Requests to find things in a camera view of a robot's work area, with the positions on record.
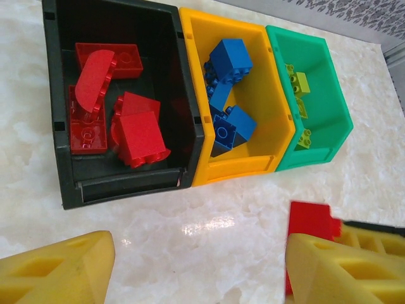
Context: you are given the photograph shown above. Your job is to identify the green plastic bin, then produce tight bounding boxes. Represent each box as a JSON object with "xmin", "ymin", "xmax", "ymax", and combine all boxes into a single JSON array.
[{"xmin": 265, "ymin": 24, "xmax": 354, "ymax": 174}]

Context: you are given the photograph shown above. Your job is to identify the yellow plastic bin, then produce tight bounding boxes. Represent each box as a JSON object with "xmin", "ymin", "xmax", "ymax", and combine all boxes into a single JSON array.
[{"xmin": 178, "ymin": 6, "xmax": 297, "ymax": 187}]

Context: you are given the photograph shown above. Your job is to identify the black plastic bin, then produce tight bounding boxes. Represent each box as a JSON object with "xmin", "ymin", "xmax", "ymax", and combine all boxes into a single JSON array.
[{"xmin": 41, "ymin": 0, "xmax": 206, "ymax": 210}]

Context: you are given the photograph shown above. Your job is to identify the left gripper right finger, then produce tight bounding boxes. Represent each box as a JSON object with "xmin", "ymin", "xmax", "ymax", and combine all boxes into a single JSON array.
[{"xmin": 284, "ymin": 220, "xmax": 405, "ymax": 304}]

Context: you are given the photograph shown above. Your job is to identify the blue lego brick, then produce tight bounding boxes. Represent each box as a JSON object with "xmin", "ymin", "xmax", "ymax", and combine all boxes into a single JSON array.
[
  {"xmin": 212, "ymin": 113, "xmax": 238, "ymax": 158},
  {"xmin": 226, "ymin": 104, "xmax": 258, "ymax": 148},
  {"xmin": 207, "ymin": 80, "xmax": 237, "ymax": 110},
  {"xmin": 204, "ymin": 61, "xmax": 219, "ymax": 96},
  {"xmin": 208, "ymin": 38, "xmax": 254, "ymax": 86}
]

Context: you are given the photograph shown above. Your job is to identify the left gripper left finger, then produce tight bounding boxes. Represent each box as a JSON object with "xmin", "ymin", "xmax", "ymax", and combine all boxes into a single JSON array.
[{"xmin": 0, "ymin": 230, "xmax": 115, "ymax": 304}]

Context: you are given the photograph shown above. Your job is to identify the aluminium frame rail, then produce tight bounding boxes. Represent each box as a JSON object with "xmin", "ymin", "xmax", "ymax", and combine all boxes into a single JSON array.
[{"xmin": 382, "ymin": 41, "xmax": 405, "ymax": 77}]

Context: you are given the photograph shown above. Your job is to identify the red lego brick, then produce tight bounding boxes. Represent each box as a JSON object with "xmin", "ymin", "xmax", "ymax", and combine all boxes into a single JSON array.
[
  {"xmin": 75, "ymin": 49, "xmax": 116, "ymax": 113},
  {"xmin": 68, "ymin": 84, "xmax": 108, "ymax": 155},
  {"xmin": 113, "ymin": 91, "xmax": 161, "ymax": 117},
  {"xmin": 109, "ymin": 110, "xmax": 171, "ymax": 168},
  {"xmin": 75, "ymin": 42, "xmax": 144, "ymax": 80},
  {"xmin": 285, "ymin": 200, "xmax": 343, "ymax": 297}
]

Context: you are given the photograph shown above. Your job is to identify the lime green lego brick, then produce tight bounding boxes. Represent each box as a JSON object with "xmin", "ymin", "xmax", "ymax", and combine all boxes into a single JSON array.
[
  {"xmin": 293, "ymin": 72, "xmax": 313, "ymax": 96},
  {"xmin": 296, "ymin": 128, "xmax": 313, "ymax": 150}
]

